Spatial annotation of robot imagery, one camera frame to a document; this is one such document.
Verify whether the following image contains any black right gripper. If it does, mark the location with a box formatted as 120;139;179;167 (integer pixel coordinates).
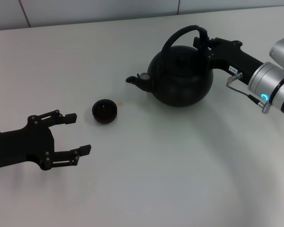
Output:
193;36;265;85

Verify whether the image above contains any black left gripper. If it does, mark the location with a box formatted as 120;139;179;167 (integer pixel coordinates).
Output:
0;109;92;171

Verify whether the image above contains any dark small teacup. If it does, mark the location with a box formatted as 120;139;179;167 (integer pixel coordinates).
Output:
91;98;118;124

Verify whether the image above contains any black round teapot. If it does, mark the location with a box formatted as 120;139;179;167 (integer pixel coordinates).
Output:
125;24;215;107

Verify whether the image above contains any right gripper cable with plug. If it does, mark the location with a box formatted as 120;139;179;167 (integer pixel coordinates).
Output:
226;72;272;114

